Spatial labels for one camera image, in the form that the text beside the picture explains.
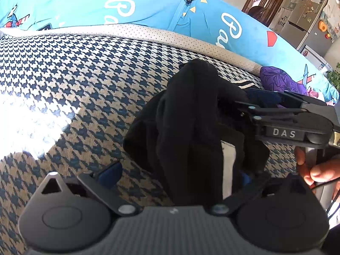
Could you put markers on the purple floral cloth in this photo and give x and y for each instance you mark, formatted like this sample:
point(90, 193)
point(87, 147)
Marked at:
point(281, 79)

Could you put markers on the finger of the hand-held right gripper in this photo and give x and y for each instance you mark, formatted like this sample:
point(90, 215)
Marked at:
point(265, 110)
point(263, 97)

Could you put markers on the blue printed cushion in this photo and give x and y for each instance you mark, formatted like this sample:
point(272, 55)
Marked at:
point(159, 8)

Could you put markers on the silver refrigerator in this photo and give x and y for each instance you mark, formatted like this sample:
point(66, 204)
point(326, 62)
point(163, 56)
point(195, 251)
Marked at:
point(305, 16)

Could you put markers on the green potted plant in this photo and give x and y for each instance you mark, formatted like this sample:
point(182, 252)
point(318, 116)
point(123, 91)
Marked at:
point(335, 78)

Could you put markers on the reddish brown chair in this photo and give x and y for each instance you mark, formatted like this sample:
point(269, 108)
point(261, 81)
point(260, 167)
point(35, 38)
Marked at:
point(259, 13)

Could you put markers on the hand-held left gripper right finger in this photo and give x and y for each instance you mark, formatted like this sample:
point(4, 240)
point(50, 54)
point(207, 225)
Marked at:
point(245, 180)

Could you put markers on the person's right hand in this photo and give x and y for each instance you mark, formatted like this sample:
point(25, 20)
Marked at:
point(326, 172)

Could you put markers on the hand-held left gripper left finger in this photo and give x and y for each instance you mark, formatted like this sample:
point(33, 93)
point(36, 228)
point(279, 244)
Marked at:
point(111, 174)

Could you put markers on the black t-shirt with red print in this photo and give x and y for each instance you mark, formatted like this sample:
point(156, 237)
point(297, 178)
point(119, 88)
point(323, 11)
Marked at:
point(186, 124)

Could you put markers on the white printed box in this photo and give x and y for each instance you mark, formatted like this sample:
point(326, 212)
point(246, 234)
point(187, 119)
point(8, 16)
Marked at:
point(284, 18)

